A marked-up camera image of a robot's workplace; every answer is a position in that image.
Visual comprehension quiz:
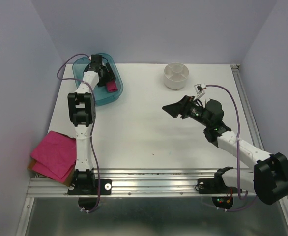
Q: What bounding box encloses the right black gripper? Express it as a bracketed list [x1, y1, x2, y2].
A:
[161, 95, 210, 127]

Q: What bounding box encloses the pink paper napkin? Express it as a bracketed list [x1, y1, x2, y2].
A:
[106, 80, 118, 93]

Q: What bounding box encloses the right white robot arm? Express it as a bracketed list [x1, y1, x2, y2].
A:
[162, 96, 288, 205]

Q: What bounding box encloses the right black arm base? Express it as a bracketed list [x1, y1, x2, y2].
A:
[195, 167, 237, 194]

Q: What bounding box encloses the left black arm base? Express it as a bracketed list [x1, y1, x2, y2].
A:
[67, 170, 112, 196]

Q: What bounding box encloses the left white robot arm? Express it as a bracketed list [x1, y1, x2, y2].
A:
[67, 54, 112, 195]

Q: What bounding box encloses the pink napkin stack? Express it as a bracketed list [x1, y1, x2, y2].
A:
[30, 130, 77, 182]

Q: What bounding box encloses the teal plastic bin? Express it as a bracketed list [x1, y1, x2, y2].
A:
[72, 53, 123, 106]

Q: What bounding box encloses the white utensil holder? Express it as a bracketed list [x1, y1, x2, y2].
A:
[163, 62, 189, 90]

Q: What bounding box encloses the brown cardboard tray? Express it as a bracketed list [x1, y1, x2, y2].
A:
[28, 159, 75, 186]

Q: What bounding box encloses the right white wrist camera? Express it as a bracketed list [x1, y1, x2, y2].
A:
[194, 84, 206, 99]

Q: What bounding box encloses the aluminium frame rail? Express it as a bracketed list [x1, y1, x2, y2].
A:
[17, 63, 288, 236]

